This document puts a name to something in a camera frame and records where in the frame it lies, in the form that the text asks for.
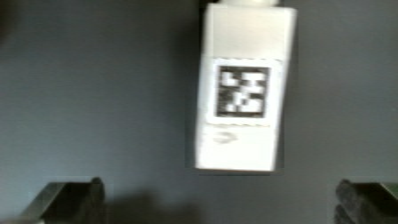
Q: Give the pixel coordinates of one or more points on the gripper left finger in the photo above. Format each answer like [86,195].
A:
[68,204]

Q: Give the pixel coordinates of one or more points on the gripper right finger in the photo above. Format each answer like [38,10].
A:
[369,203]

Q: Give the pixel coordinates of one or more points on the white leg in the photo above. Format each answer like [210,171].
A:
[248,39]

